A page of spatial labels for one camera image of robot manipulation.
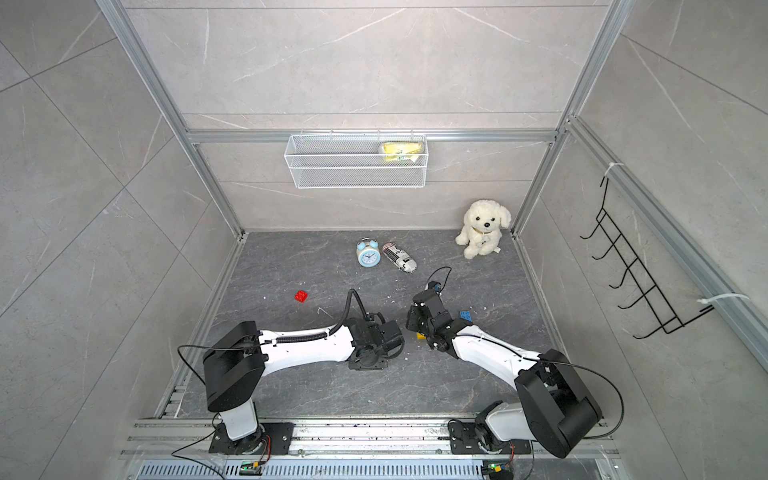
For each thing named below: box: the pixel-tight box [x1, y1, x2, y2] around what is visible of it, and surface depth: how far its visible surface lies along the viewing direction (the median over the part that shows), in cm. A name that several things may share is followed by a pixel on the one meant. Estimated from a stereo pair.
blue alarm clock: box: [356, 237, 381, 268], surface depth 106 cm
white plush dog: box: [455, 199, 511, 260], surface depth 103 cm
